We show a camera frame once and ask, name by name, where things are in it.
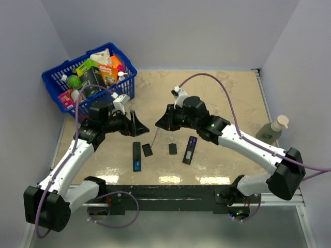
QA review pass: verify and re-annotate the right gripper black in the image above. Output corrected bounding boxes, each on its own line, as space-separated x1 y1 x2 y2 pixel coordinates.
157 104 199 132

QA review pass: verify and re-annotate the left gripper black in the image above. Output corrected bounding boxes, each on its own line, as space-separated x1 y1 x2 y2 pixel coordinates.
102 108 149 136

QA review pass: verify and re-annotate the black remote control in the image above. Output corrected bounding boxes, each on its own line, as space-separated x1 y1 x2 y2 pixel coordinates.
182 136 195 165
132 142 141 162

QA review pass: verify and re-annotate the black battery cover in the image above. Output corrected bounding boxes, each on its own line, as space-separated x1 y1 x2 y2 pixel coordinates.
142 144 153 157
169 143 177 155

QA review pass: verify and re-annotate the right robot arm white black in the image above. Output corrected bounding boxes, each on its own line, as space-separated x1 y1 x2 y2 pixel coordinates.
155 96 306 204

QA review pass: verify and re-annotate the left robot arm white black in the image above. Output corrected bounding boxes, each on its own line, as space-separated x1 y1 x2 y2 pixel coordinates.
23 101 149 232

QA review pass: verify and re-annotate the white pump bottle in basket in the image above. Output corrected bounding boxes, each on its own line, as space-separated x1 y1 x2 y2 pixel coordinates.
117 71 128 82

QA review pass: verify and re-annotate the orange Gillette razor pack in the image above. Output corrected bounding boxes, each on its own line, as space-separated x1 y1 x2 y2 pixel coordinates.
99 64 118 87

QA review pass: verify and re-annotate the blue plastic shopping basket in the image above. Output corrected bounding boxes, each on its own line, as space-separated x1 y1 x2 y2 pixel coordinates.
41 42 137 122

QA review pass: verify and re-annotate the orange pill bottle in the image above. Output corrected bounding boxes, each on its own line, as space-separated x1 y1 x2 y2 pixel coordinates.
70 89 84 103

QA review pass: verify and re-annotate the green black razor box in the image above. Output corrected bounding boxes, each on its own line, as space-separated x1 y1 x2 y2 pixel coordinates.
76 59 106 98

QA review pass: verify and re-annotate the pink box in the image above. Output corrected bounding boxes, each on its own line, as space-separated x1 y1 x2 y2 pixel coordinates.
58 91 74 109

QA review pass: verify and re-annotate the crumpled beige paper bag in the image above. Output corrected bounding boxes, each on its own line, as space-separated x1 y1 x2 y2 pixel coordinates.
89 48 112 65

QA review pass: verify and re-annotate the green bottle white cap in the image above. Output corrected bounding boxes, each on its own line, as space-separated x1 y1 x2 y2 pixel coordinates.
61 74 82 89

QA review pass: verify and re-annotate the green liquid soap pump bottle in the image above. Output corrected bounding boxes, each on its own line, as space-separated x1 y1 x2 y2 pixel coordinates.
255 115 289 145

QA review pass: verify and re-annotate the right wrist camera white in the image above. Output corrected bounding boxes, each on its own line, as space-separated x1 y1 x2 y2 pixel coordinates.
171 86 188 109

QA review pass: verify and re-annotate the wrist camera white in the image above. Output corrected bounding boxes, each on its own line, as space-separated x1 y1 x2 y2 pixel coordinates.
171 86 188 109
111 92 130 115

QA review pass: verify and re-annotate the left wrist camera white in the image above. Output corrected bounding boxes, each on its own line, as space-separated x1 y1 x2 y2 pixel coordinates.
111 92 130 115

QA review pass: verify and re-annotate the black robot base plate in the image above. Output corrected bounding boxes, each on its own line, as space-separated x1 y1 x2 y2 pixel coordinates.
87 178 261 215

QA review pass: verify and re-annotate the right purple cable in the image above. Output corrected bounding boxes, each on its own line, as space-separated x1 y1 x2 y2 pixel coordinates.
178 73 331 181

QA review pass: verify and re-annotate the purple cable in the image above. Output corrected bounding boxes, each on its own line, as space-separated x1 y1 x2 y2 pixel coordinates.
35 84 116 239
178 73 331 181

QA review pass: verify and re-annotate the aluminium frame rail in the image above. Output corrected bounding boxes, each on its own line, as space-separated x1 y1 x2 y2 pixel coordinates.
261 189 305 206

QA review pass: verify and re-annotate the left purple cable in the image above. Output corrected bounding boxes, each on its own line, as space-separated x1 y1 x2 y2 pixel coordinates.
35 84 116 239

